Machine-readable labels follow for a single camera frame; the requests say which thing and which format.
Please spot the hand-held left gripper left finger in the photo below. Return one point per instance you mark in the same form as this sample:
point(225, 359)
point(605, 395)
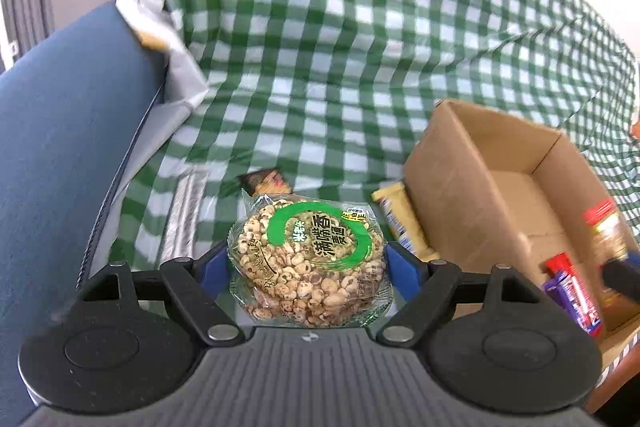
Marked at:
point(215, 272)

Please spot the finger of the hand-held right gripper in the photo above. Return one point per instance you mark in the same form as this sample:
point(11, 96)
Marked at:
point(622, 279)

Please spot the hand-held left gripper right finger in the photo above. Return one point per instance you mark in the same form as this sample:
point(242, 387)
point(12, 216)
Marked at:
point(402, 272)

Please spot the long clear packet red label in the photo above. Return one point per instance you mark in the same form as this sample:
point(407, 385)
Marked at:
point(607, 237)

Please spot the purple candy packet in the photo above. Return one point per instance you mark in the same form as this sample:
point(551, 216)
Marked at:
point(575, 302)

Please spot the yellow snack bar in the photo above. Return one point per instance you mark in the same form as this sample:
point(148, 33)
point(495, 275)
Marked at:
point(400, 212)

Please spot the red candy packet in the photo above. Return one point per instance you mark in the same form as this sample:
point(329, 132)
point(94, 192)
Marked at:
point(560, 264)

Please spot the round puffed grain cake packet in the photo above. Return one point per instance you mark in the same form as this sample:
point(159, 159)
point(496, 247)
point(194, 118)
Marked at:
point(305, 257)

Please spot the brown chocolate packet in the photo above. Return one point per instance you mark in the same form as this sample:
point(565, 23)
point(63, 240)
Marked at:
point(265, 182)

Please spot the cardboard box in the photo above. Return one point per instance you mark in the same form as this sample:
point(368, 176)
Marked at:
point(475, 187)

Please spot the blue sofa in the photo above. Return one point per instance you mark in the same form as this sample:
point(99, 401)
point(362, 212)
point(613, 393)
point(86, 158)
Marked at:
point(60, 132)

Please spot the green checked cloth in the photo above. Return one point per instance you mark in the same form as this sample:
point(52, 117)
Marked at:
point(350, 32)

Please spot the white plastic sheet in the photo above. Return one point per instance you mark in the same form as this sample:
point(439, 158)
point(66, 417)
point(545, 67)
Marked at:
point(150, 7)

